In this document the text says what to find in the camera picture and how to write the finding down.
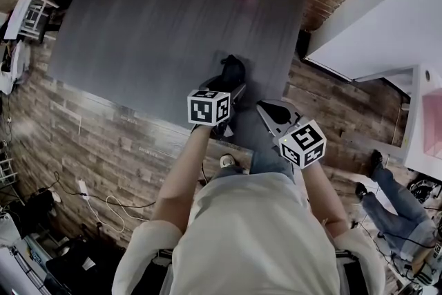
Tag white wire rack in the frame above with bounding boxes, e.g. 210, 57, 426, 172
0, 148, 19, 191

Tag white partition panel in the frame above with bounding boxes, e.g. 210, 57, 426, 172
301, 0, 442, 83

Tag person's jeans leg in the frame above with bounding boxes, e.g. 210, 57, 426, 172
249, 144, 297, 184

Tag white power strip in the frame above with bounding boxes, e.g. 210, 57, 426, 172
77, 179, 90, 201

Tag black floor cable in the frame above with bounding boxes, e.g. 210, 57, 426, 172
50, 171, 157, 209

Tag pink translucent box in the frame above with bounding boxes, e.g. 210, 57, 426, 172
421, 87, 442, 160

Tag white desk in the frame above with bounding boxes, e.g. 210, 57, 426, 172
351, 62, 442, 173

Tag white cloth pile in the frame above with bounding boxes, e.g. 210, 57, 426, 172
0, 39, 32, 97

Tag dark grey table white legs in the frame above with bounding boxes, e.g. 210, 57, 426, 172
46, 0, 312, 153

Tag small white table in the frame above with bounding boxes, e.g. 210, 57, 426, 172
3, 0, 60, 43

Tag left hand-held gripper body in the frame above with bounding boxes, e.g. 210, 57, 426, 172
186, 89, 240, 140

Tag person's left forearm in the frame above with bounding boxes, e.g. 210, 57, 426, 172
151, 126, 212, 226

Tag person's white shirt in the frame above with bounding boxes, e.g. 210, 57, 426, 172
110, 171, 387, 295

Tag black shoulder strap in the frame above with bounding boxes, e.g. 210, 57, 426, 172
334, 249, 363, 295

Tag black equipment bag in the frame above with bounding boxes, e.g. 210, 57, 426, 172
9, 189, 59, 236

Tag person's right forearm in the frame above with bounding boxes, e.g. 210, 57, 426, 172
299, 162, 350, 236

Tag white cable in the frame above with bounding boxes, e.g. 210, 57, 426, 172
84, 194, 153, 236

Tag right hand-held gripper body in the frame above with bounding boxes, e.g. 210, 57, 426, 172
271, 115, 327, 171

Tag black pouch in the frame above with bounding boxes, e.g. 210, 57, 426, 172
217, 54, 247, 93

